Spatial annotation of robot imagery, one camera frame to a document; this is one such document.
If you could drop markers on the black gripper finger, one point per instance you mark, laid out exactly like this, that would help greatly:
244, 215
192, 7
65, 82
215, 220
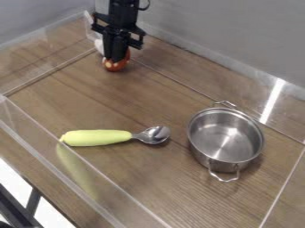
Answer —
121, 45
109, 39

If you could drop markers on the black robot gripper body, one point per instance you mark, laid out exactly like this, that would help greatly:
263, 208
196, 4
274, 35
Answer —
120, 25

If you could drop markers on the red white toy mushroom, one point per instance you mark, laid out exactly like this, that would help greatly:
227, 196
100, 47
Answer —
109, 64

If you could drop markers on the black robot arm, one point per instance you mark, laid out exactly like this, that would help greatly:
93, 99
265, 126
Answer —
128, 6

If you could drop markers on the stainless steel pot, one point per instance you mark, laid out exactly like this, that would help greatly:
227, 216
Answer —
227, 140

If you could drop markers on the clear acrylic corner bracket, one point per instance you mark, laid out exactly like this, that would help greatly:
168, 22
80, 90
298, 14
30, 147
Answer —
93, 35

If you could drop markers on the spoon with yellow handle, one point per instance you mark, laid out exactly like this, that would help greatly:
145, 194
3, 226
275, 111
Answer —
82, 138

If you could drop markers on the clear acrylic enclosure wall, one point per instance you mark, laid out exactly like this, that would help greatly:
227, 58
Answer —
132, 184

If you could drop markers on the black metal table frame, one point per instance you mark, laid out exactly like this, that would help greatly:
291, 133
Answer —
19, 216

